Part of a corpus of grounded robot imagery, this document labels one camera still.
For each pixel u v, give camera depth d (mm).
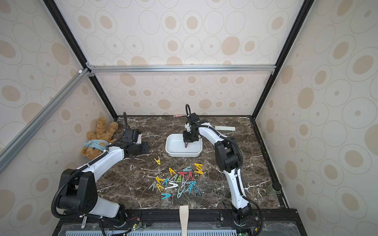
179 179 871
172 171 897
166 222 730
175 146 1009
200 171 896
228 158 586
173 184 850
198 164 922
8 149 516
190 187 833
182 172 893
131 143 699
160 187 833
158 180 861
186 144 972
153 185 839
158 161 942
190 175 875
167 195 811
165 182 853
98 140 947
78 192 427
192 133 853
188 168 916
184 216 745
